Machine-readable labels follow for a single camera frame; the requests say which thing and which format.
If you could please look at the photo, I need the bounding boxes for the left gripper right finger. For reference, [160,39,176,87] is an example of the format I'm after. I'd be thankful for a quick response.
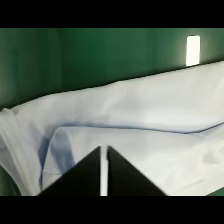
[106,145,168,197]

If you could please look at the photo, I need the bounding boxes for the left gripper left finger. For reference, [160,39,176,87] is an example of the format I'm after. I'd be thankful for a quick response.
[39,145,102,197]

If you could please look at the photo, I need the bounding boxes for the light blue shirt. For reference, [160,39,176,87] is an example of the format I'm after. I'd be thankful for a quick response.
[0,59,224,197]

